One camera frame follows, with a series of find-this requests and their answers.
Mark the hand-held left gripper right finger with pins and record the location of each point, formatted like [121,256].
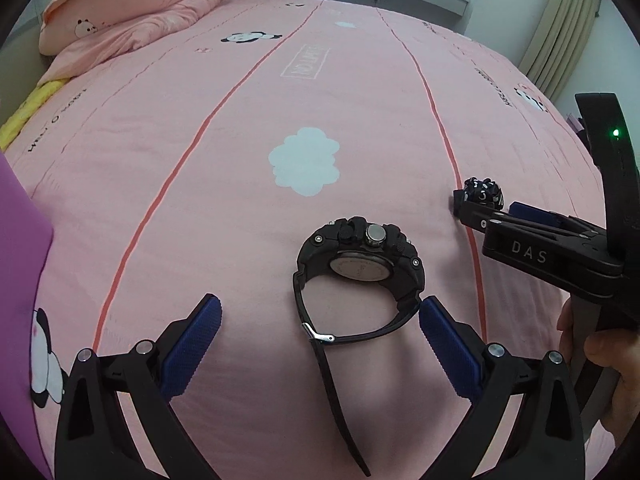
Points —
[450,350]

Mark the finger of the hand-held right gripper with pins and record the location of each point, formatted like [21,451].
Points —
[532,212]
[475,215]

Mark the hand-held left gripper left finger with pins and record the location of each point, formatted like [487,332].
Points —
[192,350]

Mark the black wrist watch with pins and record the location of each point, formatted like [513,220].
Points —
[312,255]

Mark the person's right hand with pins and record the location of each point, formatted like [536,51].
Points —
[617,355]

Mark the beige curtain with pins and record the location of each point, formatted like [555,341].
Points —
[560,35]

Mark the pink printed bedsheet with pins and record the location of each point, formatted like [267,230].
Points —
[300,85]

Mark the yellow blanket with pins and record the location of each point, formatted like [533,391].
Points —
[30,110]

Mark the folded pink quilt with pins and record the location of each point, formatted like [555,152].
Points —
[150,5]

